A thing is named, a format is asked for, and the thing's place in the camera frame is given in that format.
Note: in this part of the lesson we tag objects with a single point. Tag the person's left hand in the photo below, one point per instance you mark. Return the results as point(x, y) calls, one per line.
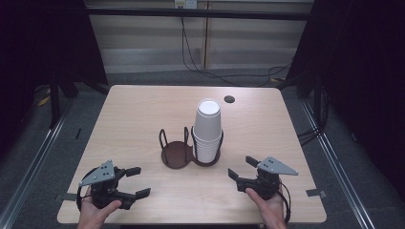
point(90, 216)

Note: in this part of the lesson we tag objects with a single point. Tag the dark round table grommet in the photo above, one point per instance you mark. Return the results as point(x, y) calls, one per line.
point(229, 99)

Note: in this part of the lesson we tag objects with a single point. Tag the black curtain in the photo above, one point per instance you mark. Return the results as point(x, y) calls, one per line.
point(363, 63)
point(41, 41)

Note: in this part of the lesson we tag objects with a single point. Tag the black metal stand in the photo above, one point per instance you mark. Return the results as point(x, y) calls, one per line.
point(54, 101)

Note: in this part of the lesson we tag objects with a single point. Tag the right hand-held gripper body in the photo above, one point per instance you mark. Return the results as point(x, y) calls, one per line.
point(267, 183)

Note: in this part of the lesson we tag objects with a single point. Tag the person's right hand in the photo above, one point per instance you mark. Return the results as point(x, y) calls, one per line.
point(272, 211)

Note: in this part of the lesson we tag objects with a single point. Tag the black horizontal frame bar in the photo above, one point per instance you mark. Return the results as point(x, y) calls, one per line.
point(197, 13)

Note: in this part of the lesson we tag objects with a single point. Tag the small black floor strip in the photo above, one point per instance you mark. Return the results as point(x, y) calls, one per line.
point(78, 133)

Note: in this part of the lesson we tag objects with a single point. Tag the white wall socket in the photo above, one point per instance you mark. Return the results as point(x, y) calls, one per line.
point(186, 4)

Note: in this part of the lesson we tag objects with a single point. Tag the single white paper cup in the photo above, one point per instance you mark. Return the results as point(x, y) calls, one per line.
point(207, 122)

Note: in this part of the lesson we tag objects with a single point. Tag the stack of white paper cups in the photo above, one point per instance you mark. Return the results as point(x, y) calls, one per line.
point(205, 151)

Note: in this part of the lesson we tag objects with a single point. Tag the grey tape strip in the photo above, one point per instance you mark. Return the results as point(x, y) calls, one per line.
point(315, 193)
point(65, 197)

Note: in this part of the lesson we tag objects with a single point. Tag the yellow floor tape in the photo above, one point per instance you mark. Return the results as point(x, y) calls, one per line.
point(43, 101)

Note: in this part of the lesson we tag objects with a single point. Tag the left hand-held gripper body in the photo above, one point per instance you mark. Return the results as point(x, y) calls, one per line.
point(103, 191)

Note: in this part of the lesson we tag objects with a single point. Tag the metal floor rail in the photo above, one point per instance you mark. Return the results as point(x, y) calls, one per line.
point(35, 165)
point(337, 165)

